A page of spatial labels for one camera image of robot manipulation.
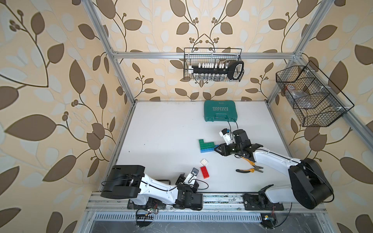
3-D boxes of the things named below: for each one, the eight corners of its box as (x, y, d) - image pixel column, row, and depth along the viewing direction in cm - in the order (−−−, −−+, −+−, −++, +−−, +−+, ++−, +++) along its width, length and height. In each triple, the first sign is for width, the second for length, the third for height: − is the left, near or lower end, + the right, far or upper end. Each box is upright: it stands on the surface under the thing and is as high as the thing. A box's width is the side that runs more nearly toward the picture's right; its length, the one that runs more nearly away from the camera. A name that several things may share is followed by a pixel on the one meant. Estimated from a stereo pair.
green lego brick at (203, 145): (199, 149, 95) (199, 147, 93) (198, 141, 99) (199, 139, 97) (207, 149, 95) (207, 147, 93) (206, 141, 99) (206, 139, 97)
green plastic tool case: (204, 122, 108) (205, 119, 105) (203, 103, 120) (203, 100, 117) (238, 122, 108) (240, 118, 105) (233, 103, 120) (234, 100, 117)
